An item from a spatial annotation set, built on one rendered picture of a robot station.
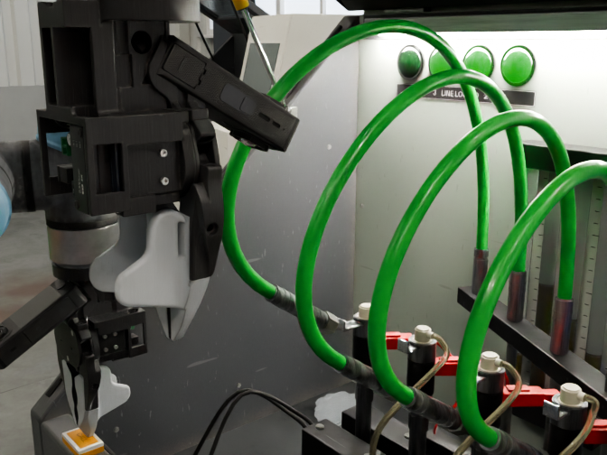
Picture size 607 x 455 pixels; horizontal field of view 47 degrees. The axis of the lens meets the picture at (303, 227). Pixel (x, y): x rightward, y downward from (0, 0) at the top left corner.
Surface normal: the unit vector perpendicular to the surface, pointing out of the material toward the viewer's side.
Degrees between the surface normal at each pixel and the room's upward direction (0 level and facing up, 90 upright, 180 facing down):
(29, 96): 90
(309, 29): 90
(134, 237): 86
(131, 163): 90
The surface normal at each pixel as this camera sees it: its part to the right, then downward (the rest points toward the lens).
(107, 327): 0.64, 0.20
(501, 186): -0.77, 0.16
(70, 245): -0.11, 0.25
